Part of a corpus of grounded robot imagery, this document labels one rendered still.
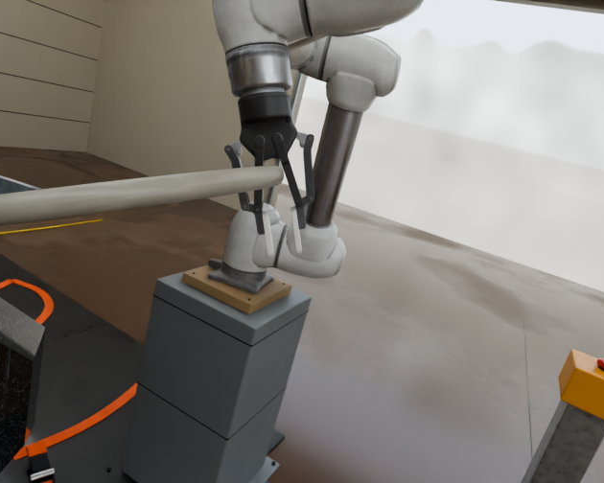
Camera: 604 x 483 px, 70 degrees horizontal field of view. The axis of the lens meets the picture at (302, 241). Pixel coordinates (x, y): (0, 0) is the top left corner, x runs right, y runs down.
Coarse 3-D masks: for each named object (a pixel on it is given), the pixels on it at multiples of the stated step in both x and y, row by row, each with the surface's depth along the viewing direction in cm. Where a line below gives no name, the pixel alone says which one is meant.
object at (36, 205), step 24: (240, 168) 52; (264, 168) 56; (24, 192) 41; (48, 192) 41; (72, 192) 41; (96, 192) 42; (120, 192) 42; (144, 192) 43; (168, 192) 44; (192, 192) 46; (216, 192) 48; (240, 192) 52; (0, 216) 41; (24, 216) 41; (48, 216) 41; (72, 216) 42
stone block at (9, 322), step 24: (0, 312) 115; (0, 336) 112; (24, 336) 121; (0, 360) 113; (24, 360) 119; (0, 384) 116; (24, 384) 122; (0, 408) 118; (24, 408) 125; (0, 432) 121; (24, 432) 128; (0, 456) 124
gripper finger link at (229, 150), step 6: (228, 150) 62; (234, 150) 63; (228, 156) 63; (234, 156) 63; (234, 162) 63; (240, 162) 63; (234, 168) 63; (246, 192) 65; (240, 198) 64; (246, 198) 64; (246, 204) 64; (246, 210) 64
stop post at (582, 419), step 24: (576, 360) 90; (576, 384) 87; (600, 384) 85; (576, 408) 89; (600, 408) 85; (552, 432) 92; (576, 432) 89; (600, 432) 87; (552, 456) 92; (576, 456) 90; (528, 480) 96; (552, 480) 92; (576, 480) 90
